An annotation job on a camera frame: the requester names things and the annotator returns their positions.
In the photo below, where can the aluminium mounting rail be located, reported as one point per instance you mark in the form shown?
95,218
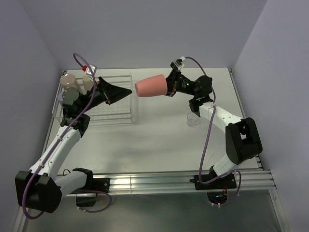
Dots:
135,168

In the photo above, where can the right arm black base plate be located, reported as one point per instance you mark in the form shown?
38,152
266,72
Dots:
227,182

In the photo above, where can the red plastic cup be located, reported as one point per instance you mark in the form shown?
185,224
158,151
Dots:
152,86

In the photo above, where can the beige plastic cup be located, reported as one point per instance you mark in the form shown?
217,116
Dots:
87,83

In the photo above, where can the purple plastic cup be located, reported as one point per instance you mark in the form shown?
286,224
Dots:
60,99

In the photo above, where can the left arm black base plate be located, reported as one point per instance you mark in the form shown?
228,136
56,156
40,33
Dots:
101,184

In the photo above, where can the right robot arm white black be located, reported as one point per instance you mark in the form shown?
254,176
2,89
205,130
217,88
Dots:
242,141

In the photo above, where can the clear glass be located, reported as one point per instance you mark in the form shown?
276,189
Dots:
192,119

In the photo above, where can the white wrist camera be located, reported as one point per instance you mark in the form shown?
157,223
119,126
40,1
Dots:
178,64
89,71

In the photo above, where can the pink ceramic mug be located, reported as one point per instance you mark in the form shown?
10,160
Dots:
69,80

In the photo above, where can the clear acrylic dish rack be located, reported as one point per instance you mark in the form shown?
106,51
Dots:
125,111

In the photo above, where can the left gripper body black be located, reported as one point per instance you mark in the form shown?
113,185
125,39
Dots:
98,97

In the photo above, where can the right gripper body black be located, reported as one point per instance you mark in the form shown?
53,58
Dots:
177,84

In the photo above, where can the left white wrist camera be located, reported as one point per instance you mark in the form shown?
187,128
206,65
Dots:
89,71

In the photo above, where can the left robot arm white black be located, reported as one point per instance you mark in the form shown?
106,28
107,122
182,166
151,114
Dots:
39,188

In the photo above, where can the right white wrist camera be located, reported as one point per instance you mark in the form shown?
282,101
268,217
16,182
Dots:
178,64

